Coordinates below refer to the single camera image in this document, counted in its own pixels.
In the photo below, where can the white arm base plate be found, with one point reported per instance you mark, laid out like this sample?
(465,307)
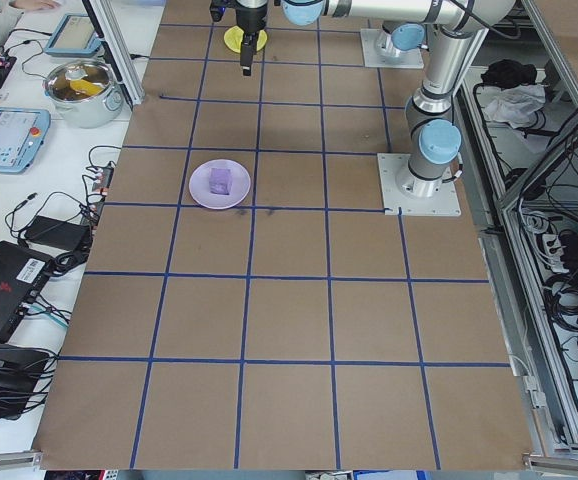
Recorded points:
(369,50)
(444,205)

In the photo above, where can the purple foam block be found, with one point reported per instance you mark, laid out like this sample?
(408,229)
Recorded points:
(220,181)

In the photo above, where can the black docking box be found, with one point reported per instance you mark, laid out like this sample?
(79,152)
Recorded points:
(4,375)

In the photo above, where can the aluminium diagonal strut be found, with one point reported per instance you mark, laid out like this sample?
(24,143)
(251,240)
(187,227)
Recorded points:
(549,160)
(474,55)

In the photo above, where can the steel pot with lid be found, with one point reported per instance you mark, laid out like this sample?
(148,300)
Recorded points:
(86,112)

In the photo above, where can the V-shaped metal bar frame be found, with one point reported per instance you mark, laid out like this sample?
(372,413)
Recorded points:
(499,270)

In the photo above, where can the black cloth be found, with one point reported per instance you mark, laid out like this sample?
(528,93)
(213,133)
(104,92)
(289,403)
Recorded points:
(509,72)

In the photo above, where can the purple plate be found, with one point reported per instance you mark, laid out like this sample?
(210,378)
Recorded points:
(199,187)

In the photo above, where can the aluminium rail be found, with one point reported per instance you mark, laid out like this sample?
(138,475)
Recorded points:
(569,462)
(4,459)

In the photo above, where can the person's bare hand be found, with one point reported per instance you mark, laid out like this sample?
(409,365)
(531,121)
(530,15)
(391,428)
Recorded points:
(41,4)

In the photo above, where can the black USB hub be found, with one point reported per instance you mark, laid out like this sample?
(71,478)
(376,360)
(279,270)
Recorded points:
(101,181)

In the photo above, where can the blue-framed teach pendant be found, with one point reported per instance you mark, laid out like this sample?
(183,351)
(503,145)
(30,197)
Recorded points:
(71,34)
(6,137)

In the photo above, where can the large black power adapter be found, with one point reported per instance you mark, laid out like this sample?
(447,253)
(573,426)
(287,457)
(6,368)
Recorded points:
(56,232)

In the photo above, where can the white cloth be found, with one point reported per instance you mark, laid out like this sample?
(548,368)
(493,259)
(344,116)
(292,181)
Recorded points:
(514,107)

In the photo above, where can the white power strip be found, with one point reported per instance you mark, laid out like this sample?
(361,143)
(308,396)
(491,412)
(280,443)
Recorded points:
(551,247)

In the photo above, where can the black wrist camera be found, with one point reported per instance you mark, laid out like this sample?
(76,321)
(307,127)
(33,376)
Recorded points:
(220,9)

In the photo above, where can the yellow plate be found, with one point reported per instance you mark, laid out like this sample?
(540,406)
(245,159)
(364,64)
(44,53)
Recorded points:
(231,40)

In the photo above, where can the black power brick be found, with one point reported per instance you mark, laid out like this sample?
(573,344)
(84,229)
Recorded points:
(576,246)

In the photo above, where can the aluminium frame post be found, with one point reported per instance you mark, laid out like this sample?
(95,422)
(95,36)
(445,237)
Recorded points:
(119,55)

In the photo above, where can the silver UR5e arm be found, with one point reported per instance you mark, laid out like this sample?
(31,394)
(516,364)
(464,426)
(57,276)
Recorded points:
(404,37)
(441,75)

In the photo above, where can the grey metal corner bracket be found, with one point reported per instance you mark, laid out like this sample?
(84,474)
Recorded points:
(534,392)

